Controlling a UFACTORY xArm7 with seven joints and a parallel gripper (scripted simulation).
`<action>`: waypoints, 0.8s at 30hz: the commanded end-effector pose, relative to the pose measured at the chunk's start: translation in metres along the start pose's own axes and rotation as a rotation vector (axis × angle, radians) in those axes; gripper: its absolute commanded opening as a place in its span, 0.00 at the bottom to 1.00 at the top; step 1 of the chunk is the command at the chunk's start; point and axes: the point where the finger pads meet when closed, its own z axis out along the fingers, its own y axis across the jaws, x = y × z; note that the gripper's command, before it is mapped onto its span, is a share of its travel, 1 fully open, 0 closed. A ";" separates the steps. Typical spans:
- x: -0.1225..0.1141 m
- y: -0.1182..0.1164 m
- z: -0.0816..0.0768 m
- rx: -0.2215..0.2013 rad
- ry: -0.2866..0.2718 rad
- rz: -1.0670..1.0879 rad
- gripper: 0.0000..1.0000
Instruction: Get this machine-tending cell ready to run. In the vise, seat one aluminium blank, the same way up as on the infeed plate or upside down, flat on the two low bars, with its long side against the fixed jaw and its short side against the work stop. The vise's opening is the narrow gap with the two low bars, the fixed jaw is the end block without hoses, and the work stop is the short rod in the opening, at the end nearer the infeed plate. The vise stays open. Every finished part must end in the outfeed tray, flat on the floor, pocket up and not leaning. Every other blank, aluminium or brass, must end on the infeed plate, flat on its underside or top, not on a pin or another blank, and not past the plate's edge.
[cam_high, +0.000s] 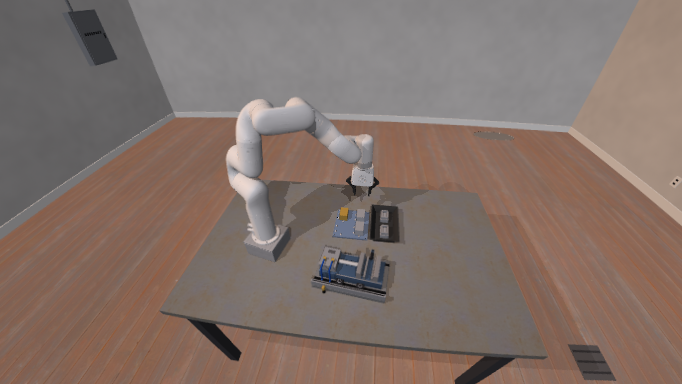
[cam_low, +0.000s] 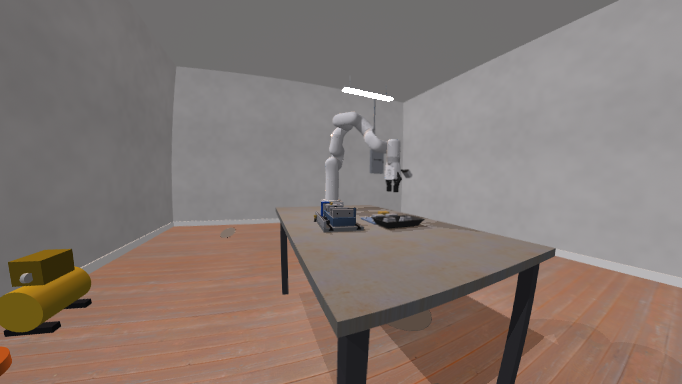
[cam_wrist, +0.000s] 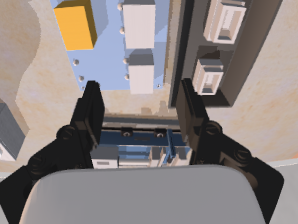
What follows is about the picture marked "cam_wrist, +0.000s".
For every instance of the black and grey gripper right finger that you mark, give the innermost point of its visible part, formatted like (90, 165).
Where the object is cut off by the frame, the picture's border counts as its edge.
(207, 135)

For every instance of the orange-yellow rectangular block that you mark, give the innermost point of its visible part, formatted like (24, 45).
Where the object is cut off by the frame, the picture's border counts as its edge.
(76, 24)

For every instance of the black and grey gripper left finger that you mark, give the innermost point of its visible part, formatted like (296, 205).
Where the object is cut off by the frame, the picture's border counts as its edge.
(70, 150)

